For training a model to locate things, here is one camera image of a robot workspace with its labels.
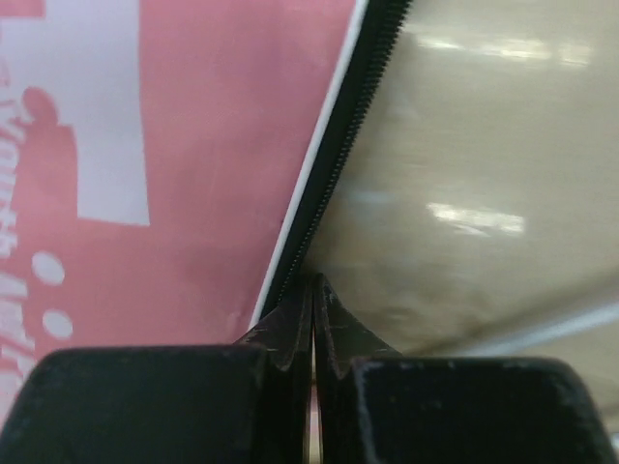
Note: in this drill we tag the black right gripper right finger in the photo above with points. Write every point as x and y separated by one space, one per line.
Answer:
378 406

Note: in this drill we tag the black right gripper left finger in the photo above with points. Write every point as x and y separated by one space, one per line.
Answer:
244 402

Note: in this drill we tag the pink racket bag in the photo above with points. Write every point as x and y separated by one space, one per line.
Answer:
164 163

